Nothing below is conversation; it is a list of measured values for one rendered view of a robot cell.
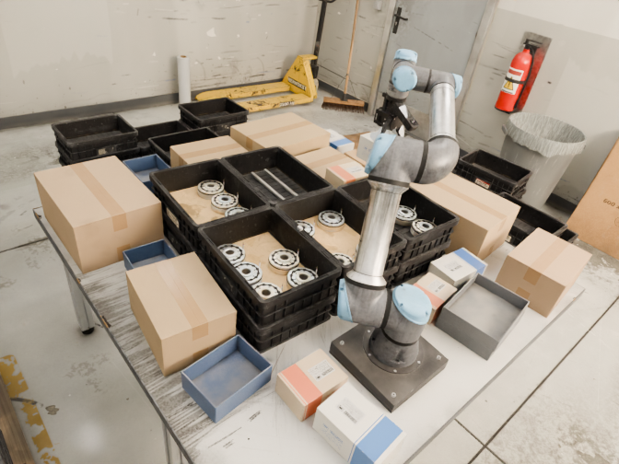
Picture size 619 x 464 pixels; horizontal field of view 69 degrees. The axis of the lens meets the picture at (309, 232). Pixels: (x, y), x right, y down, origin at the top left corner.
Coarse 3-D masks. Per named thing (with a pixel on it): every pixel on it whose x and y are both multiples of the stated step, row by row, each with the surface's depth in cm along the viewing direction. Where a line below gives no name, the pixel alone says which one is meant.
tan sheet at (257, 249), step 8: (248, 240) 162; (256, 240) 162; (264, 240) 163; (272, 240) 163; (248, 248) 158; (256, 248) 159; (264, 248) 159; (272, 248) 160; (280, 248) 161; (248, 256) 155; (256, 256) 155; (264, 256) 156; (256, 264) 152; (264, 264) 152; (264, 272) 149; (272, 272) 150; (264, 280) 146; (272, 280) 147; (280, 280) 147; (280, 288) 144
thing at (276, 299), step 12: (240, 216) 156; (204, 228) 148; (204, 240) 144; (216, 252) 139; (324, 252) 145; (228, 264) 135; (336, 264) 141; (240, 276) 131; (324, 276) 136; (336, 276) 139; (252, 288) 128; (300, 288) 131; (312, 288) 135; (252, 300) 128; (264, 300) 125; (276, 300) 126
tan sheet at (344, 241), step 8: (312, 224) 175; (320, 232) 171; (328, 232) 172; (336, 232) 173; (344, 232) 173; (352, 232) 174; (320, 240) 167; (328, 240) 168; (336, 240) 168; (344, 240) 169; (352, 240) 170; (328, 248) 164; (336, 248) 165; (344, 248) 165; (352, 248) 166; (352, 256) 162
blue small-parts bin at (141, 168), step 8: (128, 160) 194; (136, 160) 197; (144, 160) 199; (152, 160) 202; (160, 160) 199; (128, 168) 190; (136, 168) 199; (144, 168) 201; (152, 168) 204; (160, 168) 202; (136, 176) 185; (144, 176) 198; (144, 184) 183; (152, 184) 185; (152, 192) 187
